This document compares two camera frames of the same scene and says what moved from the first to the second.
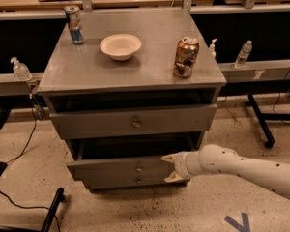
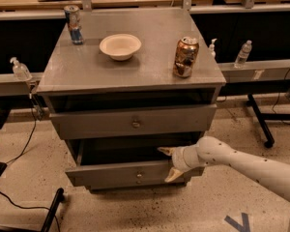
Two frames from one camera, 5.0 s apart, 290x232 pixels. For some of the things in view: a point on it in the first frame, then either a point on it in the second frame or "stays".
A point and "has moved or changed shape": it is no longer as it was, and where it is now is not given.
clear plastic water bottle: x=244 y=54 stays
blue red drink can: x=72 y=15 stays
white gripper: x=181 y=165 -> x=178 y=159
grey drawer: x=142 y=167 has moved or changed shape
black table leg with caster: x=270 y=141 stays
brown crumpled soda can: x=186 y=54 stays
